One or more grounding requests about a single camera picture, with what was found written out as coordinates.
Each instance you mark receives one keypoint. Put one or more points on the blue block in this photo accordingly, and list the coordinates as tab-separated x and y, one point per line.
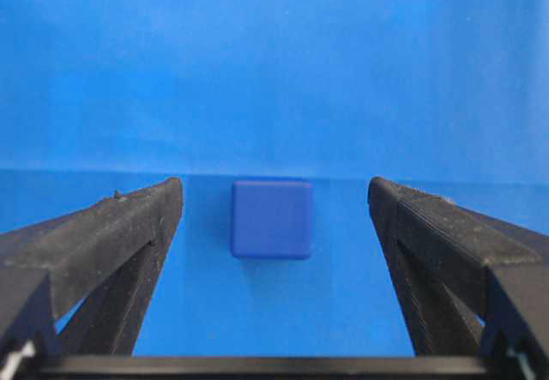
271	219

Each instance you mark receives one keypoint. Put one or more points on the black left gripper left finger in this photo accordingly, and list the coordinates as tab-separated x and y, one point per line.
81	283

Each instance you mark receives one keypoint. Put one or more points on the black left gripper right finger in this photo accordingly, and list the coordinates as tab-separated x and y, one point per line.
467	283

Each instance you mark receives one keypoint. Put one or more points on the blue table cloth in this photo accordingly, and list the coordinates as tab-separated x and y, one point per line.
104	96

